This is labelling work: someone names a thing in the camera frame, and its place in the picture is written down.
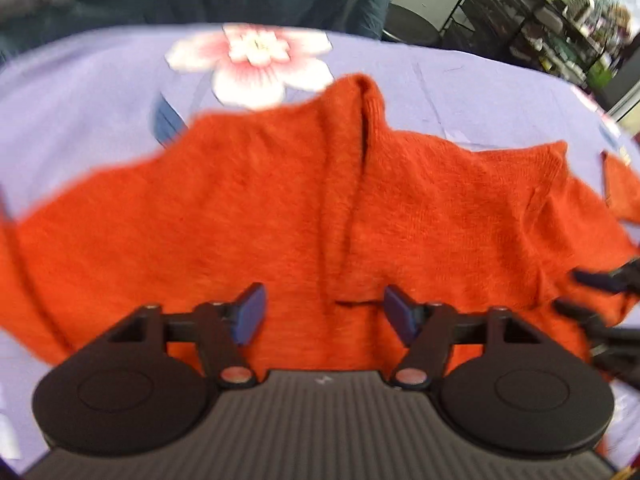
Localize orange knitted sweater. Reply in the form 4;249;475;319
0;74;640;461

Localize black metal cart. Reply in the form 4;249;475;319
440;0;626;86

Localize round black stool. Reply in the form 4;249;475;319
385;4;443;46

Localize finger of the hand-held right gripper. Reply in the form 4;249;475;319
572;259;640;294
553;298;640;386

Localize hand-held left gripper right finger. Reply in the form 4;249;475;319
382;284;551;392

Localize purple floral blanket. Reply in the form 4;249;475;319
0;22;640;461

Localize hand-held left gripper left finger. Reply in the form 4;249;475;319
102;282;268;389

